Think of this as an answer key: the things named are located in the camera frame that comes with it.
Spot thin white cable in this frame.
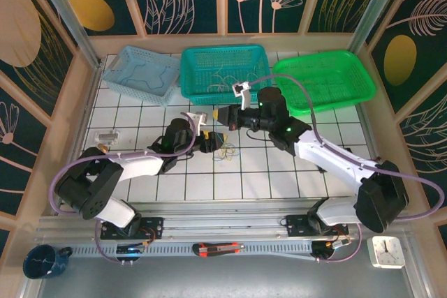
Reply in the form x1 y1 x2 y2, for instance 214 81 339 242
207 72 232 96
223 64 263 90

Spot green plastic basket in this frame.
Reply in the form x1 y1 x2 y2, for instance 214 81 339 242
271 50 377 117

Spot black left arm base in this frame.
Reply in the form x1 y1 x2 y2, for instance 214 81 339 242
100 216 164 240

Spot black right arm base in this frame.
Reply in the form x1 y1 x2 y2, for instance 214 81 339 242
285 214 349 238

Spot teal plastic basket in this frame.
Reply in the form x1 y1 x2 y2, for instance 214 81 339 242
179 45 270 106

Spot light blue plastic basket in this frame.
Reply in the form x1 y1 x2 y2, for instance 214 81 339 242
102 45 182 107

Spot orange black utility knife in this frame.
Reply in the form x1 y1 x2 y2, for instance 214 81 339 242
191 241 246 258

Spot black power connector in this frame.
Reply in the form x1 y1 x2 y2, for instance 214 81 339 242
312 237 350 261
116 241 156 265

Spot white square clock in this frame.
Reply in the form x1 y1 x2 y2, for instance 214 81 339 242
366 234 407 270

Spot dark blue mug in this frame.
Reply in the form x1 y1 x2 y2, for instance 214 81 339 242
22 244 73 281

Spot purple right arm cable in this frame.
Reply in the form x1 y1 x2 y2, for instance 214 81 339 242
249 73 446 264

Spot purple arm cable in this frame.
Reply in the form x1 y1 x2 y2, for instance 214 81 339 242
249 73 446 264
48 112 200 265

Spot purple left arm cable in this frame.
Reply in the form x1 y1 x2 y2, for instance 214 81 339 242
48 112 200 265

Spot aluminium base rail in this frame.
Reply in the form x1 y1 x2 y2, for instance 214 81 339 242
36 202 413 243

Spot grey slotted cable duct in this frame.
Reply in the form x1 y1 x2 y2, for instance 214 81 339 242
68 241 315 258

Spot aluminium frame post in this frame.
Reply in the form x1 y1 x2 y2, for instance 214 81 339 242
29 0 102 68
349 0 408 53

